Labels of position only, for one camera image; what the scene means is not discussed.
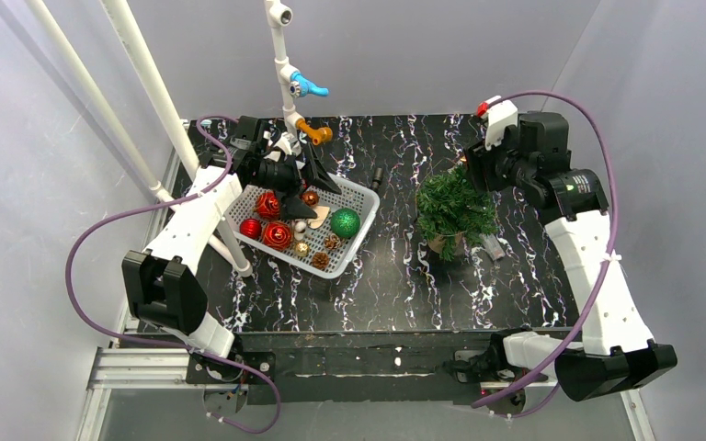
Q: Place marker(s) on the white plastic basket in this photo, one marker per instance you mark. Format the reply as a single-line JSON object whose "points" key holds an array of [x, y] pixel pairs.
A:
{"points": [[363, 200]]}

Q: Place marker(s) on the orange pipe valve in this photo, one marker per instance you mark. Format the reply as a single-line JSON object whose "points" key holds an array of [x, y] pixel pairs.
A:
{"points": [[316, 136]]}

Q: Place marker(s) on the blue pipe valve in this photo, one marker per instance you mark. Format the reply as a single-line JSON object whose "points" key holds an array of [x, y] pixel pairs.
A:
{"points": [[300, 86]]}

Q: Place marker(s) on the green glitter ornament ball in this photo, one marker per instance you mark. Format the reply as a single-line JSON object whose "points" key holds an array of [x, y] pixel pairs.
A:
{"points": [[345, 223]]}

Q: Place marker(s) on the red shiny ornament ball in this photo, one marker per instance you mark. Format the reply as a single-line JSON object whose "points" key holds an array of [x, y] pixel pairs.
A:
{"points": [[251, 228]]}

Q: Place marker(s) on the red patterned ornament ball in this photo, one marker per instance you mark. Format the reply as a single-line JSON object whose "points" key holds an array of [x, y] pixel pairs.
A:
{"points": [[267, 206]]}

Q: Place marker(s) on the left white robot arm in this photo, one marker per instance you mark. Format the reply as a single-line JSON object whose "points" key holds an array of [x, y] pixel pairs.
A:
{"points": [[160, 280]]}

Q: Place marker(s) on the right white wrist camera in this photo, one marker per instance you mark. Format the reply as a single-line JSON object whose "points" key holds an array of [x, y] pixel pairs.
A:
{"points": [[498, 114]]}

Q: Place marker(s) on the frosted pine cone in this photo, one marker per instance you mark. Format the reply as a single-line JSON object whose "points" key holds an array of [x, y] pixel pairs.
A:
{"points": [[332, 242]]}

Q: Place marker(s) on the gold ornament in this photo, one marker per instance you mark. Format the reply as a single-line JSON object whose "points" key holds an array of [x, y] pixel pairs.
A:
{"points": [[302, 249]]}

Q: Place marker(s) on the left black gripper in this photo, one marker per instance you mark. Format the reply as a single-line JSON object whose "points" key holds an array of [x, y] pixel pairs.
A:
{"points": [[303, 176]]}

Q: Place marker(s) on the white pvc pipe stand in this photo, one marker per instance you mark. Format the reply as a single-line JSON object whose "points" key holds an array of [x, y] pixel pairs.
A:
{"points": [[279, 17]]}

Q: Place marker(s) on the thin white diagonal pole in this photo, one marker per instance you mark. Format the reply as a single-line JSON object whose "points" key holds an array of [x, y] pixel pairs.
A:
{"points": [[115, 122]]}

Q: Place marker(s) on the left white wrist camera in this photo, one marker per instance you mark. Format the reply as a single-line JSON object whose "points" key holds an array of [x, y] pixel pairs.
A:
{"points": [[286, 145]]}

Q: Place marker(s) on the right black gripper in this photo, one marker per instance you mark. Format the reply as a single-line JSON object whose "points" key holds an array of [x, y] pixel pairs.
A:
{"points": [[477, 168]]}

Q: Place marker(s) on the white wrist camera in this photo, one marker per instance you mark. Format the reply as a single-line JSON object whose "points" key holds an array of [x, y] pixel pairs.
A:
{"points": [[286, 145], [498, 114]]}

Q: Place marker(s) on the wooden heart ornament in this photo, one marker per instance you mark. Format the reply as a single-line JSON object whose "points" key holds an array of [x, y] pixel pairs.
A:
{"points": [[322, 213]]}

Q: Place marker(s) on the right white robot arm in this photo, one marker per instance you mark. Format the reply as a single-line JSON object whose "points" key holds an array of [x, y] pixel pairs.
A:
{"points": [[611, 349]]}

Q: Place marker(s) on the small green christmas tree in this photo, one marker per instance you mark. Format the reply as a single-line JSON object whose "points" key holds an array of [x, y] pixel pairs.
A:
{"points": [[451, 211]]}

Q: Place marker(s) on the aluminium frame rail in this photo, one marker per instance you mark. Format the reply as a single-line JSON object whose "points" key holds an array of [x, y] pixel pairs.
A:
{"points": [[126, 359]]}

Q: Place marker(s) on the thick white diagonal pole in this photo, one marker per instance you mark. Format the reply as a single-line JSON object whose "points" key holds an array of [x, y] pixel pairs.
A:
{"points": [[133, 42]]}

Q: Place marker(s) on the brown pine cone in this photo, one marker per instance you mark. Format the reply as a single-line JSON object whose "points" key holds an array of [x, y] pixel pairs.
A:
{"points": [[320, 260]]}

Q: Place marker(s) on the black cylindrical marker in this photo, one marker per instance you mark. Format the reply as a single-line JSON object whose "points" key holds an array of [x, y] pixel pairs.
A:
{"points": [[377, 179]]}

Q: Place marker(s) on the orange shiny ornament ball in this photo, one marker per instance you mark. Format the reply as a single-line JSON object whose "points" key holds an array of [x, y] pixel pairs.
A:
{"points": [[310, 198]]}

